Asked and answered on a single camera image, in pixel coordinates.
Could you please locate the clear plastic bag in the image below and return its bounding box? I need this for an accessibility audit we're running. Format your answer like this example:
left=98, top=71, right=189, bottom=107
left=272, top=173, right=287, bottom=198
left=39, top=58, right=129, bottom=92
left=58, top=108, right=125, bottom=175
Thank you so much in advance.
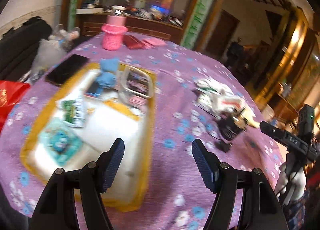
left=31, top=23, right=80, bottom=80

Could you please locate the person's right hand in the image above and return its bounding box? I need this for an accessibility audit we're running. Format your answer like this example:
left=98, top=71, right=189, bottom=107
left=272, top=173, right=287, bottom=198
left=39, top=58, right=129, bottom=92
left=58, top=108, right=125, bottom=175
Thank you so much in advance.
left=274, top=161, right=307, bottom=207

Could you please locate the wooden counter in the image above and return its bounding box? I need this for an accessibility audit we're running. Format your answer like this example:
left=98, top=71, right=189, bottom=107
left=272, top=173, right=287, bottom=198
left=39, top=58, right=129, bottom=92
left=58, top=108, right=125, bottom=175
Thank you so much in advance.
left=76, top=7, right=184, bottom=44

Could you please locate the blue plush toy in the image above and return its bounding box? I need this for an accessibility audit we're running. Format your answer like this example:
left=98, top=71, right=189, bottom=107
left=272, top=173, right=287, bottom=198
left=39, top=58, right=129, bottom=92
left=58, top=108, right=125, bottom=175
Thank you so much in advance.
left=96, top=57, right=120, bottom=93

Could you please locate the dark red pouch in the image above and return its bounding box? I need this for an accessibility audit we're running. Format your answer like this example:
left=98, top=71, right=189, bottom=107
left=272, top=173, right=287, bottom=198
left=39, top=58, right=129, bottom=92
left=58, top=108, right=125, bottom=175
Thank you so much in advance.
left=124, top=35, right=145, bottom=49

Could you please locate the dark jacket on post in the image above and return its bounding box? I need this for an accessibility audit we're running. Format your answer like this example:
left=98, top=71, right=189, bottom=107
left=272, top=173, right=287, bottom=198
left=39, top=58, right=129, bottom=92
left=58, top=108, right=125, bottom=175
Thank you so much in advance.
left=226, top=38, right=245, bottom=64

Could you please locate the teal sponge packet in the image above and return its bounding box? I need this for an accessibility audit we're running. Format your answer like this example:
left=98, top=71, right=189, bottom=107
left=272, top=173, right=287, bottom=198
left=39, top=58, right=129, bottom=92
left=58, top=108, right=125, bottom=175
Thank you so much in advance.
left=39, top=120, right=84, bottom=168

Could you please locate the black bag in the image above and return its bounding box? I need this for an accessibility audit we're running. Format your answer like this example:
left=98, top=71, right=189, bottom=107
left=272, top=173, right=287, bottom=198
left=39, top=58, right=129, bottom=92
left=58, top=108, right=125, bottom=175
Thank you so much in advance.
left=0, top=17, right=52, bottom=75

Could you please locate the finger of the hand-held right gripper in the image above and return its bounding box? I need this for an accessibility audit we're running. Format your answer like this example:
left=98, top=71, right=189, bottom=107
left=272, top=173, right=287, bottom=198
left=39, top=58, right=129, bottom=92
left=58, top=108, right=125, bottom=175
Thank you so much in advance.
left=259, top=121, right=285, bottom=140

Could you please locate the brown wooden door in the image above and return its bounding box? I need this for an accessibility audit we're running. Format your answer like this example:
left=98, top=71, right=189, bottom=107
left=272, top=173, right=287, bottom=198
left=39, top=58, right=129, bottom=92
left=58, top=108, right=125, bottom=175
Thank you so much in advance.
left=205, top=11, right=240, bottom=55

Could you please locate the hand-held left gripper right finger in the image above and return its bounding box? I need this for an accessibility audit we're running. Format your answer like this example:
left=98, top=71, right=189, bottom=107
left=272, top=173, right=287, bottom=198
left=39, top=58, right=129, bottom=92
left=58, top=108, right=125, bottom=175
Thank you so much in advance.
left=191, top=138, right=289, bottom=230

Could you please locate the person's right forearm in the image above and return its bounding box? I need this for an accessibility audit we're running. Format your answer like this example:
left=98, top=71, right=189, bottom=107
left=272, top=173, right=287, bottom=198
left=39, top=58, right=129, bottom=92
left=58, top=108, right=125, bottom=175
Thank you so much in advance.
left=282, top=192, right=308, bottom=230

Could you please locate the colourful felt sheet pack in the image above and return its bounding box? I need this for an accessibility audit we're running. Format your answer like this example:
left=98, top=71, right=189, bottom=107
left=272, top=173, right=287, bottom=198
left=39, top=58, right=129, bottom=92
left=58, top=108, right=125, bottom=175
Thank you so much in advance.
left=119, top=66, right=154, bottom=104

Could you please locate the green white plastic packet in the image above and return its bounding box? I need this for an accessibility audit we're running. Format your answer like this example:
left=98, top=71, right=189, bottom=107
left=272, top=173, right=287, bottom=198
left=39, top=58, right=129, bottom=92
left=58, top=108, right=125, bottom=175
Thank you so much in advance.
left=56, top=95, right=87, bottom=128

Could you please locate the black phone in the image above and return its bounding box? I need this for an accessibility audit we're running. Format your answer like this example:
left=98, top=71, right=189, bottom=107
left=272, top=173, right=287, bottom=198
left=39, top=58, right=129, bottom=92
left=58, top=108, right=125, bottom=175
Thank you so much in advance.
left=45, top=54, right=90, bottom=86

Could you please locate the black round device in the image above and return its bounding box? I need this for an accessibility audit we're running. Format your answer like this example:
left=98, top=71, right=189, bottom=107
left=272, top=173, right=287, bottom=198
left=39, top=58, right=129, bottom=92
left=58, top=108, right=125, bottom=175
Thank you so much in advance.
left=217, top=116, right=247, bottom=141

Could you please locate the pink bottle silver lid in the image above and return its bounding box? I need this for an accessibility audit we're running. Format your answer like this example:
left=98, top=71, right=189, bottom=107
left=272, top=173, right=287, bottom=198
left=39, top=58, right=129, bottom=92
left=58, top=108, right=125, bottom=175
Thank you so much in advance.
left=106, top=11, right=127, bottom=26

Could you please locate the black cable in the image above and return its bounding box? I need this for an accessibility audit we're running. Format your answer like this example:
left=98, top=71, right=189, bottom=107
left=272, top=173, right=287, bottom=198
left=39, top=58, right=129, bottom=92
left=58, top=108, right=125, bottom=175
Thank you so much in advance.
left=209, top=130, right=234, bottom=153

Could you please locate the white plastic bag red print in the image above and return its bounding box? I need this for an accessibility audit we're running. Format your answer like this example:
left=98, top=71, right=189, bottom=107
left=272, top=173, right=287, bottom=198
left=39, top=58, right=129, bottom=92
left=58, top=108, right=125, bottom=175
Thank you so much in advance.
left=214, top=93, right=247, bottom=115

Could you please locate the pink knitted cloth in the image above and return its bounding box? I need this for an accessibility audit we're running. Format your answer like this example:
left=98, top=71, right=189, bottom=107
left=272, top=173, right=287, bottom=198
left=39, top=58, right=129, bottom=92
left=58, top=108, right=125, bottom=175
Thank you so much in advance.
left=141, top=38, right=165, bottom=49

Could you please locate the pink knitted basket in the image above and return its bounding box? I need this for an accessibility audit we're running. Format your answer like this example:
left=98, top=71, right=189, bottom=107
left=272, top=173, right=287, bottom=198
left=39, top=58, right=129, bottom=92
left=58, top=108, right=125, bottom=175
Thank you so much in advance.
left=101, top=23, right=128, bottom=51

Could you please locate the white foam box yellow tape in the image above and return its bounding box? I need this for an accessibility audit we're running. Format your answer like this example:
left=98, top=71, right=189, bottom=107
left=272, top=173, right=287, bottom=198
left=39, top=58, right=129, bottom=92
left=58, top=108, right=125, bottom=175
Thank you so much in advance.
left=20, top=62, right=157, bottom=212

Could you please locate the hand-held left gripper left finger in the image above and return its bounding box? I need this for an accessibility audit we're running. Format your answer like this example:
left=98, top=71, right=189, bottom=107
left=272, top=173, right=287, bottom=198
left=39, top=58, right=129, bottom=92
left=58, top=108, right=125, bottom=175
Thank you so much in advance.
left=31, top=138, right=125, bottom=230

